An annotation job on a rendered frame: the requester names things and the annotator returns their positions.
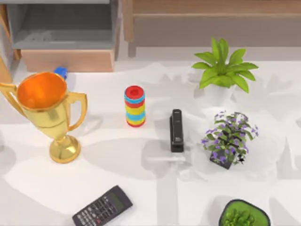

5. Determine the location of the black stapler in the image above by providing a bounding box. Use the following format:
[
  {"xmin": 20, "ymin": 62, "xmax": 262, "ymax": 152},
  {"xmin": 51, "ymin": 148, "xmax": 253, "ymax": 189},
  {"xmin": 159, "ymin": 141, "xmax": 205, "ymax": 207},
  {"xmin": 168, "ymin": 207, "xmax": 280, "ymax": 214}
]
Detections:
[{"xmin": 169, "ymin": 109, "xmax": 185, "ymax": 153}]

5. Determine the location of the stack of coloured rings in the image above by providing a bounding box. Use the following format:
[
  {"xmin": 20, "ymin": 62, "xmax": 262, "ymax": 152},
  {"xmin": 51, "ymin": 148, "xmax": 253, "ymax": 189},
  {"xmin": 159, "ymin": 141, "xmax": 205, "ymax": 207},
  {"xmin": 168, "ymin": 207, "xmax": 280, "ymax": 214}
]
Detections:
[{"xmin": 124, "ymin": 85, "xmax": 146, "ymax": 128}]

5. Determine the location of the purple flower plant black pot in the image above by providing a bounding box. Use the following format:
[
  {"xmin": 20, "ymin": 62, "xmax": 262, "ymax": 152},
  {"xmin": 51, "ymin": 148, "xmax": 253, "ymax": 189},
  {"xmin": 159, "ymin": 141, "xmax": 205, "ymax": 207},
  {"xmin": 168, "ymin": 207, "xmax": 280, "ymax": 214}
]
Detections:
[{"xmin": 200, "ymin": 110, "xmax": 259, "ymax": 170}]

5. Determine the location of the wooden cupboard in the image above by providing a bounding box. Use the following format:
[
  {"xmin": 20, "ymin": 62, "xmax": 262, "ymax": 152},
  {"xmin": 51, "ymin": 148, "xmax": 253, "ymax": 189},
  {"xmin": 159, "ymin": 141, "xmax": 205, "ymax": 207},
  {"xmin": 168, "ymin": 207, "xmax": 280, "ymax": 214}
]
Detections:
[{"xmin": 0, "ymin": 0, "xmax": 22, "ymax": 84}]

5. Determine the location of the green plant in white pot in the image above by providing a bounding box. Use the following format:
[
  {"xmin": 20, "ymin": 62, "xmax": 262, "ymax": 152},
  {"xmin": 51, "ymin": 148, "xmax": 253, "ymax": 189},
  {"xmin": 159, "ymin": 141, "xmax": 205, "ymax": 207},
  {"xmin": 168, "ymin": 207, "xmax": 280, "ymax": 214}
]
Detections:
[{"xmin": 191, "ymin": 36, "xmax": 260, "ymax": 105}]

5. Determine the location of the green plant in dark pot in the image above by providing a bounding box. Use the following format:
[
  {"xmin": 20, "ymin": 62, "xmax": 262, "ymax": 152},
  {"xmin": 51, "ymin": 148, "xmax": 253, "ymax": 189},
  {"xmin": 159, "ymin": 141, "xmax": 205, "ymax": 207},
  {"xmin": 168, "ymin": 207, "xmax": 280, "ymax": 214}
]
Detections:
[{"xmin": 218, "ymin": 199, "xmax": 271, "ymax": 226}]

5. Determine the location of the wooden shelf unit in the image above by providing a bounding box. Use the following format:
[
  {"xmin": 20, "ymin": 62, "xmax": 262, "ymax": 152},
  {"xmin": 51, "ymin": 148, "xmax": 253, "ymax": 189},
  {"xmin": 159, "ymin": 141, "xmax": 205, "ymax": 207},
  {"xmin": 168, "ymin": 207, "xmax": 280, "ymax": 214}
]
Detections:
[{"xmin": 121, "ymin": 0, "xmax": 301, "ymax": 58}]

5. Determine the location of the black calculator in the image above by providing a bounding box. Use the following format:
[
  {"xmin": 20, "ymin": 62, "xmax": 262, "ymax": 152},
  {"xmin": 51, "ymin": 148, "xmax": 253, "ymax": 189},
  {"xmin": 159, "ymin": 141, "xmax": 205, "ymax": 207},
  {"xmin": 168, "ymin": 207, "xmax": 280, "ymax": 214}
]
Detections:
[{"xmin": 72, "ymin": 185, "xmax": 134, "ymax": 226}]

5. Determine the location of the pale wooden drawer front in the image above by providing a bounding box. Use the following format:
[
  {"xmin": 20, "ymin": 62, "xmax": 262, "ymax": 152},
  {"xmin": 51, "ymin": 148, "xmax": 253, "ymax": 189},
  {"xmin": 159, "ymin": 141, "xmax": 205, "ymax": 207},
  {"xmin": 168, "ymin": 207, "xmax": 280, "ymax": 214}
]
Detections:
[{"xmin": 20, "ymin": 48, "xmax": 115, "ymax": 73}]

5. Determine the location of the gold trophy cup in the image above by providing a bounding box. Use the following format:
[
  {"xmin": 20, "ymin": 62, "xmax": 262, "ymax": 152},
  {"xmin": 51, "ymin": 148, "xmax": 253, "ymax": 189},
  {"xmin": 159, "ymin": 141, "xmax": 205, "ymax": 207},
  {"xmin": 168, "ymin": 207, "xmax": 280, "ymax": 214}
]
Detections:
[{"xmin": 0, "ymin": 72, "xmax": 88, "ymax": 163}]

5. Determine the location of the blue bottle cap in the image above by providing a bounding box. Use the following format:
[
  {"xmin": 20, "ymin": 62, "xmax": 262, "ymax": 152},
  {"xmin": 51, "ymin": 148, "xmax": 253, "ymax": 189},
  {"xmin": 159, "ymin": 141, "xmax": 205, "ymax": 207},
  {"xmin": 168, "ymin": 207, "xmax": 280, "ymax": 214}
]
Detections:
[{"xmin": 54, "ymin": 67, "xmax": 69, "ymax": 80}]

